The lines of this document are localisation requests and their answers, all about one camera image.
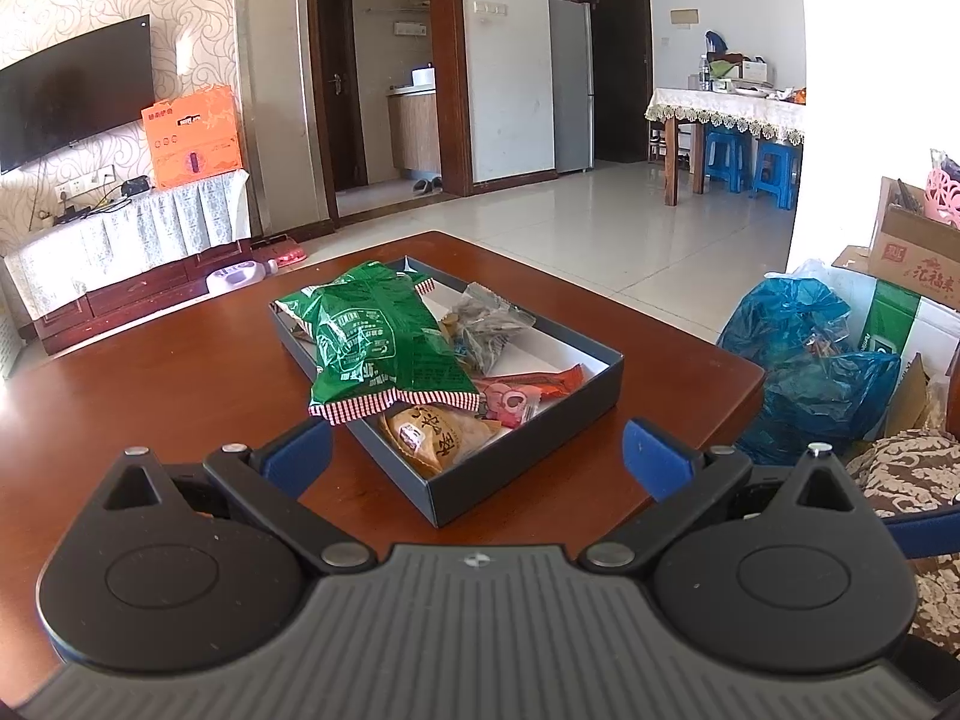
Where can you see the wall power sockets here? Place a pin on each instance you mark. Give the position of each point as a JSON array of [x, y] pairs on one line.
[[75, 187]]

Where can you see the white kitchen container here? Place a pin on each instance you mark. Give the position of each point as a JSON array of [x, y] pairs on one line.
[[422, 78]]

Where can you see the orange snack bar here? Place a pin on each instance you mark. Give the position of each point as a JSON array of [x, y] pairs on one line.
[[547, 382]]

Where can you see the white lace cloth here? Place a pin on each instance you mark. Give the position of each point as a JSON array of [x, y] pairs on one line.
[[142, 236]]

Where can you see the plastic water bottle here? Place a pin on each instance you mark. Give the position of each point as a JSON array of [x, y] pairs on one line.
[[703, 73]]

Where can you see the black router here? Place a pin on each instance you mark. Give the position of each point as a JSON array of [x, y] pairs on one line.
[[136, 187]]

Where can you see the brown cardboard box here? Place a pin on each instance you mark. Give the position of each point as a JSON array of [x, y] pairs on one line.
[[919, 259]]

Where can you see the green snack bag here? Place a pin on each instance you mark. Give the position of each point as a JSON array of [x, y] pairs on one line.
[[367, 345]]

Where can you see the white green cardboard box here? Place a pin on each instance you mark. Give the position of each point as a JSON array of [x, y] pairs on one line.
[[896, 330]]

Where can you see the black television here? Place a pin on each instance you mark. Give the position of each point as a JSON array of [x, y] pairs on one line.
[[67, 97]]

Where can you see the orange gift box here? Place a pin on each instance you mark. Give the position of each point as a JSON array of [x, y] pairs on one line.
[[193, 139]]

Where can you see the dining table with lace cloth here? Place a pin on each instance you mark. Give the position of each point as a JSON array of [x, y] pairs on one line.
[[720, 111]]

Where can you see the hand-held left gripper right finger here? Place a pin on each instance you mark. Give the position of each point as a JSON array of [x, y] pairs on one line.
[[656, 454]]

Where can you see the silver refrigerator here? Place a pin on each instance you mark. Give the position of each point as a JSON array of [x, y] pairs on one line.
[[571, 86]]

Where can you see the brown patterned cushion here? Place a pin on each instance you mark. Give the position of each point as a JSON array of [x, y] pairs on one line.
[[919, 480]]

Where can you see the dark wooden TV cabinet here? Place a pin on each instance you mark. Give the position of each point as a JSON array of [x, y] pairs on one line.
[[127, 304]]

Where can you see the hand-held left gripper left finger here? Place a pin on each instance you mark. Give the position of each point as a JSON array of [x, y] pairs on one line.
[[300, 450]]

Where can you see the pair of slippers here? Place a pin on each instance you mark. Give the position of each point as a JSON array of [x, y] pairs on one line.
[[428, 185]]

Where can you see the clear sunflower seed packet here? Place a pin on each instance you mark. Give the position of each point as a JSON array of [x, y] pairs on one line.
[[491, 326]]

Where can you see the pink clear candy packet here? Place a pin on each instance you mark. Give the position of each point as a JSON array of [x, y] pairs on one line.
[[510, 401]]

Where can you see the red dustpan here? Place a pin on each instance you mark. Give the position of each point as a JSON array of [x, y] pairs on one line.
[[283, 253]]

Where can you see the tan pastry packet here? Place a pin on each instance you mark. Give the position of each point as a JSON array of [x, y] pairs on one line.
[[435, 439]]

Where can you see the blue plastic stool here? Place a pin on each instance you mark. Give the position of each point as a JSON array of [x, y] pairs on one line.
[[775, 174], [725, 159]]

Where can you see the blue plastic bag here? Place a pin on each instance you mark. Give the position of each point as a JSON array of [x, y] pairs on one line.
[[832, 409], [780, 322]]

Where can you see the pink plastic basket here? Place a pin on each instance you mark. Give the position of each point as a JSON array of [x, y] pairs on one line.
[[945, 199]]

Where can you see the dark grey cardboard box tray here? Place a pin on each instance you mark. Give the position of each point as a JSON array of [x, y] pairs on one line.
[[525, 457]]

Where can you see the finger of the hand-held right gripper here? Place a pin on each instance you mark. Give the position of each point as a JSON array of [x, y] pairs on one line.
[[930, 534]]

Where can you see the wooden kitchen cabinet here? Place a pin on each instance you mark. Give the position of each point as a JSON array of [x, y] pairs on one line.
[[414, 131]]

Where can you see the white purple bottle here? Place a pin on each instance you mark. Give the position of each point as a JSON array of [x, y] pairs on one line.
[[240, 276]]

